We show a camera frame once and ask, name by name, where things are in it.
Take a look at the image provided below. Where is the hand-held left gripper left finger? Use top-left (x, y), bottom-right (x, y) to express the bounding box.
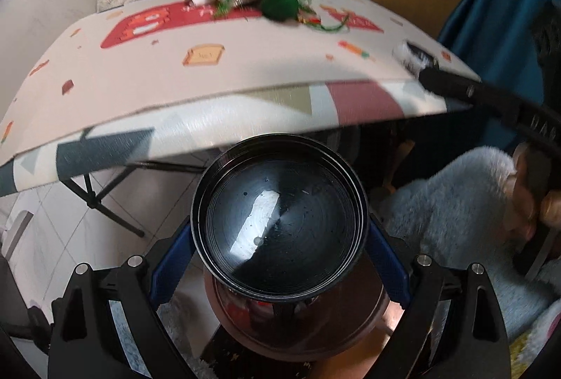
top-left (47, 221), bottom-right (200, 379)

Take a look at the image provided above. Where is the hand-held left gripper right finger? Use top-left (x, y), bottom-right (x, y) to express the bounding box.
top-left (366, 217), bottom-right (511, 379)

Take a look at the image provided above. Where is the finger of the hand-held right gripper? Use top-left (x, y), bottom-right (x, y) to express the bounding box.
top-left (418, 65), bottom-right (561, 156)

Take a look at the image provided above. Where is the black and white wrapper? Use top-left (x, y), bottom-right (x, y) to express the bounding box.
top-left (392, 39), bottom-right (440, 75)

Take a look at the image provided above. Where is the black plastic bowl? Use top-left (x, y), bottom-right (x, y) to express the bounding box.
top-left (190, 133), bottom-right (371, 303)

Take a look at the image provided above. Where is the green yarn thread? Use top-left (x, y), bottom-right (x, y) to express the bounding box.
top-left (302, 8), bottom-right (351, 34)

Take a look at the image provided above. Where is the green pom-pom ball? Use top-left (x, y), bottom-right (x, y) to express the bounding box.
top-left (262, 0), bottom-right (301, 18)

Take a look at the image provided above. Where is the person's right hand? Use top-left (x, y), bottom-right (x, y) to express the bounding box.
top-left (500, 142), bottom-right (561, 261)

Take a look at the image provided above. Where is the light blue towel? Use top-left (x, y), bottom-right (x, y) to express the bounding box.
top-left (379, 146), bottom-right (561, 362)

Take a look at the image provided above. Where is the blue curtain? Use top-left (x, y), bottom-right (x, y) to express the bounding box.
top-left (438, 0), bottom-right (561, 152)

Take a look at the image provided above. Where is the yellow patterned blanket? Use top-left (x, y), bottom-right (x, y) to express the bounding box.
top-left (511, 309), bottom-right (561, 379)

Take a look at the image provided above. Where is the black folding table frame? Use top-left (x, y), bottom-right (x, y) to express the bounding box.
top-left (61, 160), bottom-right (207, 237)

